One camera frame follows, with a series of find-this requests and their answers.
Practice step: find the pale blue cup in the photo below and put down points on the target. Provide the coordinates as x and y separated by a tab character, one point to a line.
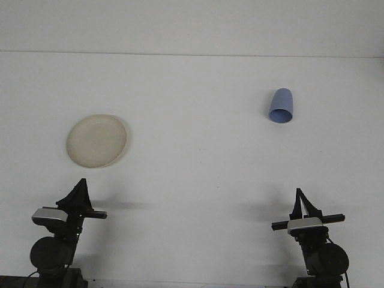
282	102

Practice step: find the pale round plate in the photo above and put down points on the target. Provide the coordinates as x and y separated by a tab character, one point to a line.
97	141

